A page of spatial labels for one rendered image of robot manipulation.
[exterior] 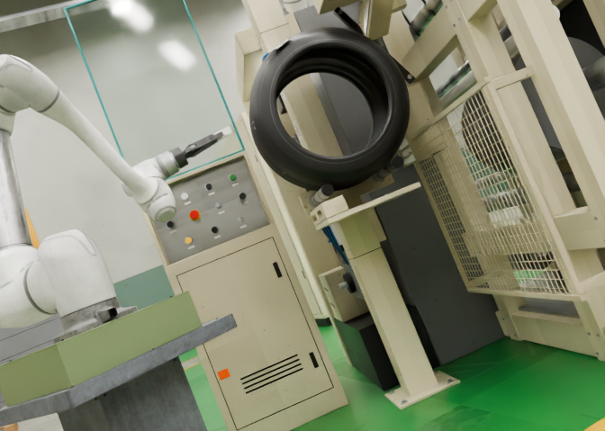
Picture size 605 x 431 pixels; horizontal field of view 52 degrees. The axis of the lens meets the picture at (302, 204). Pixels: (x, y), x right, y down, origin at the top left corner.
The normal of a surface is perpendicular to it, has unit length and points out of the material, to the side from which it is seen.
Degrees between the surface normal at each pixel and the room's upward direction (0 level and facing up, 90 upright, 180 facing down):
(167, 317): 90
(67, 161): 90
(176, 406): 90
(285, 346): 90
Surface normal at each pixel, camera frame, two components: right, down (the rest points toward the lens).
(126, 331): 0.68, -0.33
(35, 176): 0.28, -0.18
